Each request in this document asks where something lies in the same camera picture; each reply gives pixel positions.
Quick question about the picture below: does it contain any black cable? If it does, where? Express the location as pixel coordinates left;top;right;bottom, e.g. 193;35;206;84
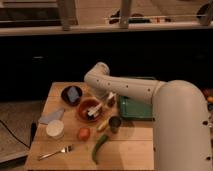
0;119;38;149

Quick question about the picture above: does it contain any dark plate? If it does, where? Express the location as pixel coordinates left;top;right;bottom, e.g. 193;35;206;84
61;86;82;106

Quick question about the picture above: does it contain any yellow-green vegetable piece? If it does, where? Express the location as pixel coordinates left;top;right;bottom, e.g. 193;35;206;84
97;121;109;132

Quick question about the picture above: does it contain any green chili pepper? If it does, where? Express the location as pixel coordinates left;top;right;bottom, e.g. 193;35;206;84
92;134;109;164

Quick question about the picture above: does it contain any blue sponge piece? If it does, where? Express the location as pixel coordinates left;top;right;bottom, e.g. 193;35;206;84
68;86;79;103

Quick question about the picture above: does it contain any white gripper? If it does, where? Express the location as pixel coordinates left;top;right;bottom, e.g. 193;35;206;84
92;88;115;101

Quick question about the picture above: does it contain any dark metal cup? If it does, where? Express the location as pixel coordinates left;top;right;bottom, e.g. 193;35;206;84
109;116;121;133

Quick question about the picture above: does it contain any orange tomato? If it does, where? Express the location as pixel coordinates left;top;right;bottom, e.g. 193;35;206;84
77;128;90;141

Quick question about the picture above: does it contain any white cup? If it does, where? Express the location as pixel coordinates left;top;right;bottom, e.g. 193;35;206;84
46;120;64;139

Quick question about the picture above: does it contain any grey cloth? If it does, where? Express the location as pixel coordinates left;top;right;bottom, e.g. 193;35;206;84
38;108;64;124

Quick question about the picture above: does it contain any silver fork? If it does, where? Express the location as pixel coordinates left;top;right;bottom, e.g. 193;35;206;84
37;145;73;161

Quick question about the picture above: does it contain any red bowl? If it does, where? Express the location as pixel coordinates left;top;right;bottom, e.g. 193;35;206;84
77;99;103;122

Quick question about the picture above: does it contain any dark red food item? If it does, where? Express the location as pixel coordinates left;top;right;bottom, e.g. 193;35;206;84
107;98;116;107

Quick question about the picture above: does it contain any green tray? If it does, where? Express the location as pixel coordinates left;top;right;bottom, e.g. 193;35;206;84
119;96;152;121

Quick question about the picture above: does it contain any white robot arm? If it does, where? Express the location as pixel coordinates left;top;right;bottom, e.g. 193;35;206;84
84;62;213;171

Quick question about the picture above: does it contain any white dish brush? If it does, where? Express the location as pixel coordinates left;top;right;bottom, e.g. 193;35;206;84
87;103;102;116

